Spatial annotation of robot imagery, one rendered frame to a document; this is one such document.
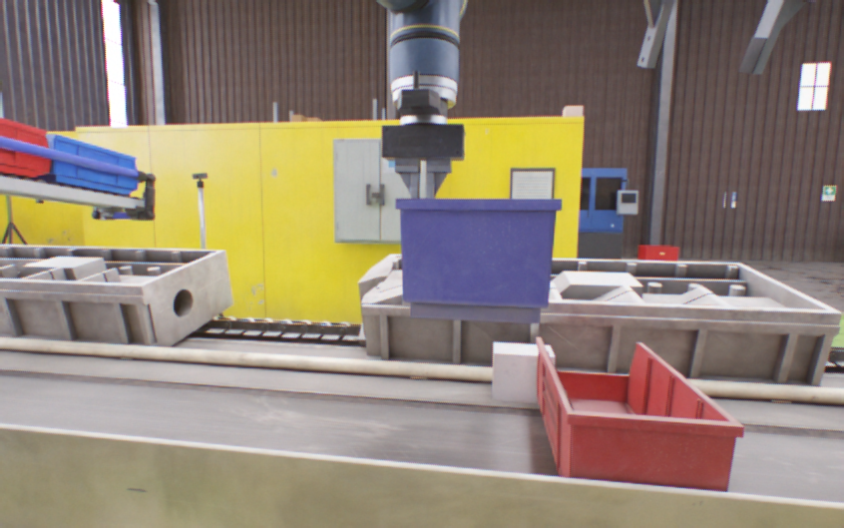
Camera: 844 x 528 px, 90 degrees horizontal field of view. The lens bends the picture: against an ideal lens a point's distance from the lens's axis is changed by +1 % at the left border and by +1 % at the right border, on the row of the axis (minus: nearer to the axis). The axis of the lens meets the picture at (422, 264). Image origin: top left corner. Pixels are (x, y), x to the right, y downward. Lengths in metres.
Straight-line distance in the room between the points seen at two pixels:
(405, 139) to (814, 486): 0.78
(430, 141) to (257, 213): 3.15
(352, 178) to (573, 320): 2.47
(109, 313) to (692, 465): 1.30
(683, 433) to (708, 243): 13.35
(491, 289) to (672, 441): 0.27
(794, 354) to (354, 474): 0.95
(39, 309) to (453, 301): 1.25
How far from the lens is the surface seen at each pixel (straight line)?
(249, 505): 0.69
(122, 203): 1.76
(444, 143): 0.68
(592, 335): 1.03
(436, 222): 0.50
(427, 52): 0.69
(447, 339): 1.01
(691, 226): 13.69
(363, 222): 3.19
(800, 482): 0.88
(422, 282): 0.51
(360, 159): 3.22
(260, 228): 3.76
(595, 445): 0.58
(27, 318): 1.60
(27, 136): 1.57
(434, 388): 0.97
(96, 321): 1.43
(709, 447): 0.62
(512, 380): 0.91
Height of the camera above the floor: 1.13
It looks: 7 degrees down
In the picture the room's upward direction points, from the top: 1 degrees clockwise
